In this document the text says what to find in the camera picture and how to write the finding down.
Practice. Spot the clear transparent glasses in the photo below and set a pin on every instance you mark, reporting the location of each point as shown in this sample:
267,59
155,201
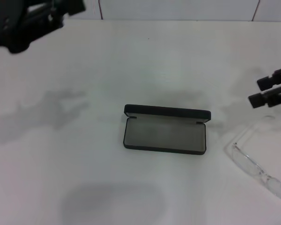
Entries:
253,166

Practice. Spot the black glasses case grey lining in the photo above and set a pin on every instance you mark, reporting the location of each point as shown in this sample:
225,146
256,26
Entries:
164,136

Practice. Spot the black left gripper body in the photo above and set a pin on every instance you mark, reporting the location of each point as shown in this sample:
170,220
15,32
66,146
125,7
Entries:
9,23

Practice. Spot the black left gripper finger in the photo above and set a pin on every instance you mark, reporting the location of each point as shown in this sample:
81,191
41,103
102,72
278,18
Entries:
76,7
44,23

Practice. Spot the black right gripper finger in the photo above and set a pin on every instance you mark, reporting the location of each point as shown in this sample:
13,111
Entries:
257,100
264,83

